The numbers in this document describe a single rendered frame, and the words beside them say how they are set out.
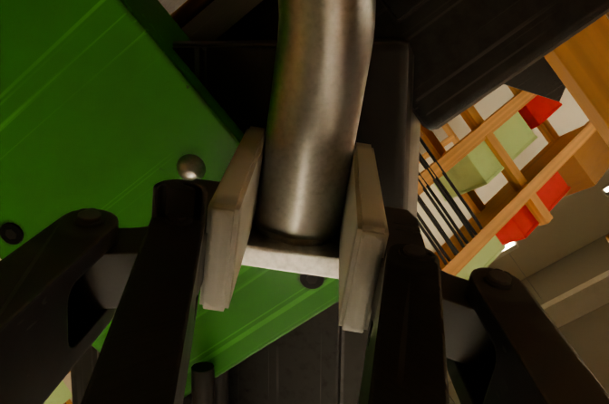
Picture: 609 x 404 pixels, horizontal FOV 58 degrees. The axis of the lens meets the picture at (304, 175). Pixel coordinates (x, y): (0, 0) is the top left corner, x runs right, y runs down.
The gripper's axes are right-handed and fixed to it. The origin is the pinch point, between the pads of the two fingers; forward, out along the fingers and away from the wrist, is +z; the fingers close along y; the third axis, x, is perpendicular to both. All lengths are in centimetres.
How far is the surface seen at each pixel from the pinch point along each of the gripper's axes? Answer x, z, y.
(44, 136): -0.4, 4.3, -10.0
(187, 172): -0.9, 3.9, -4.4
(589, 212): -285, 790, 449
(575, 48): 1, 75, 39
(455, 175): -102, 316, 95
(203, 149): 0.0, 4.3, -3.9
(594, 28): 4, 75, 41
